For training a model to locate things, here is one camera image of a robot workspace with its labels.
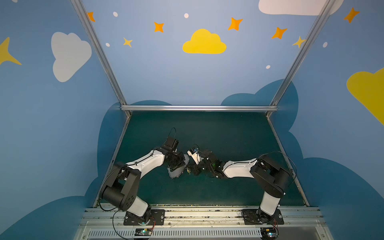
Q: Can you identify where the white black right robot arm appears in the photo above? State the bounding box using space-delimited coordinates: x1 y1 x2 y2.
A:
187 149 295 218

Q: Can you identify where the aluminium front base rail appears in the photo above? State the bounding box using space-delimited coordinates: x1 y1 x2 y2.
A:
74 205 333 240

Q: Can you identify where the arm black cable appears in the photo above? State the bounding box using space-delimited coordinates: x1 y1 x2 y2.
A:
96 167 130 240
257 150 298 187

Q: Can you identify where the grey ring-shaped metal plate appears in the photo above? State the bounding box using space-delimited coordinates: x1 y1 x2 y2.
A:
167 154 190 179

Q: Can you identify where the green table mat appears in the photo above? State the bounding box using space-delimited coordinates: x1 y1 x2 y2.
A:
98 110 307 207

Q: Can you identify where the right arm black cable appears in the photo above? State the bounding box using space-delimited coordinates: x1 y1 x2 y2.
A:
257 150 298 187

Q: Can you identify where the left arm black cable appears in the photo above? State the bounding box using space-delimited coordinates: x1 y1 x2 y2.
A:
96 167 130 240

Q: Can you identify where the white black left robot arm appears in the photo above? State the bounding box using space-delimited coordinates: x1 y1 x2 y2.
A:
99 137 189 223

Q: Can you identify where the aluminium frame post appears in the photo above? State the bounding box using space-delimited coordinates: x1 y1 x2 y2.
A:
71 0 127 107
266 0 336 119

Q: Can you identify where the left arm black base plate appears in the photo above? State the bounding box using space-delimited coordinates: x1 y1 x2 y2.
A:
124 209 165 226

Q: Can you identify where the aluminium frame right post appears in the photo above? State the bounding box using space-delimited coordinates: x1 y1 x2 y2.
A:
266 0 336 119

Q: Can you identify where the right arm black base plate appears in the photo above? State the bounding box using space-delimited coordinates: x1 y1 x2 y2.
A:
241 209 284 225

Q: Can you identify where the aluminium frame left post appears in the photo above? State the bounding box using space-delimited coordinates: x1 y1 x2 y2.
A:
71 0 127 107

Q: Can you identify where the right green circuit board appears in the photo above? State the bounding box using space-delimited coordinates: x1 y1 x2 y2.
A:
261 228 278 240

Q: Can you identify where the green circuit board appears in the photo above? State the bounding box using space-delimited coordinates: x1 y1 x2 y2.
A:
135 229 153 237
261 228 278 240

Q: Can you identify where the left green circuit board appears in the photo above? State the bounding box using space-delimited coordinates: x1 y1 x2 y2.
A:
135 229 153 237

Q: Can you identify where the aluminium frame back rail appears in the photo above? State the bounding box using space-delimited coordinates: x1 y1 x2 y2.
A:
121 105 278 112

